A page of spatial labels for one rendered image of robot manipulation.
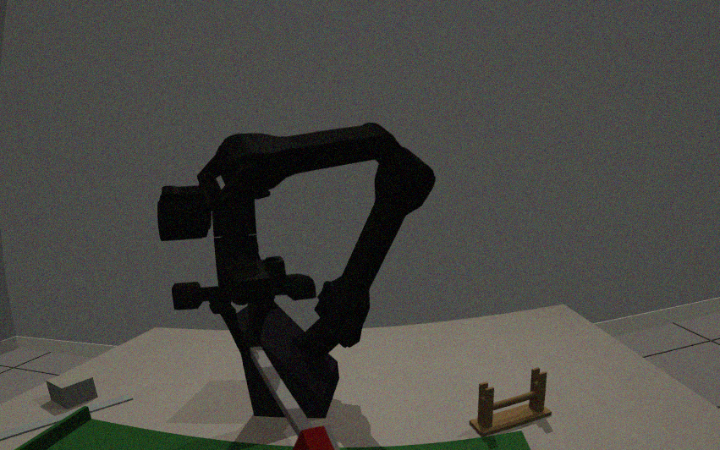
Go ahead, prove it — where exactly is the grey flat bar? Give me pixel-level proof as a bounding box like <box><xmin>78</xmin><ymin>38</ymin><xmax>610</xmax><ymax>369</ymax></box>
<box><xmin>0</xmin><ymin>394</ymin><xmax>134</xmax><ymax>441</ymax></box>

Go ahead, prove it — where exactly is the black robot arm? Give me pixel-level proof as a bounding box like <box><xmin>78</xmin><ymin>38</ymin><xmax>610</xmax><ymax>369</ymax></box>
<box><xmin>157</xmin><ymin>123</ymin><xmax>436</xmax><ymax>365</ymax></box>

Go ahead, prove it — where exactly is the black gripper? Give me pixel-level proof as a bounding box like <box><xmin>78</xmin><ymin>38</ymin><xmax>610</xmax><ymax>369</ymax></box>
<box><xmin>172</xmin><ymin>235</ymin><xmax>316</xmax><ymax>357</ymax></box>

